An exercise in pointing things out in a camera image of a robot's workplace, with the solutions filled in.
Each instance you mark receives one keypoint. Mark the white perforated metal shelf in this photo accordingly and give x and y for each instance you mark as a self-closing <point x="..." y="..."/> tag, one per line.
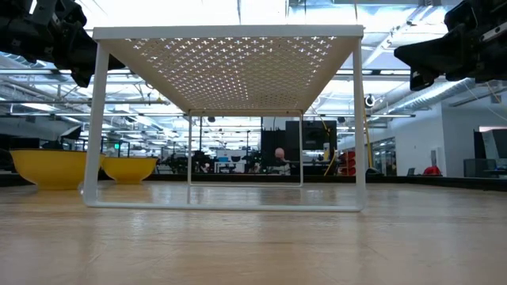
<point x="229" y="32"/>

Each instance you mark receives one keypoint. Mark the red bag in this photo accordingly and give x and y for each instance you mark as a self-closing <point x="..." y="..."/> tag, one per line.
<point x="431" y="171"/>

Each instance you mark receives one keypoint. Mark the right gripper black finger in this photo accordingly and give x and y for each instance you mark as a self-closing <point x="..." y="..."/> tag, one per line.
<point x="416" y="55"/>
<point x="449" y="47"/>

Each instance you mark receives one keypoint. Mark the grey cabinet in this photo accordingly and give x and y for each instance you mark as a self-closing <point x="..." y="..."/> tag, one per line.
<point x="479" y="168"/>

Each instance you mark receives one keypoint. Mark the person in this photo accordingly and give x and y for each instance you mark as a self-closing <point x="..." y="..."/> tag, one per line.
<point x="279" y="153"/>

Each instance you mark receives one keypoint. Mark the black cabinet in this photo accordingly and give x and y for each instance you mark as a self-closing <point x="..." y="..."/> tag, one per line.
<point x="313" y="136"/>

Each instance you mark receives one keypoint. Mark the round black white device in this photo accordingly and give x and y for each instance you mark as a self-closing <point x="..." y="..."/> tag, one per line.
<point x="369" y="101"/>

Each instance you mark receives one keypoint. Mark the black aluminium table frame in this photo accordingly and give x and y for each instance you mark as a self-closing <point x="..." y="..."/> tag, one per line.
<point x="435" y="182"/>

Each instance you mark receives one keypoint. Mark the red storage rack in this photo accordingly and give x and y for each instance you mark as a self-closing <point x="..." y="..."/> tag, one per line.
<point x="350" y="162"/>

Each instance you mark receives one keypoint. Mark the yellow patterned mini bowl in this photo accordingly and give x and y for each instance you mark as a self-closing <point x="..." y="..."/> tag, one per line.
<point x="129" y="169"/>
<point x="51" y="168"/>

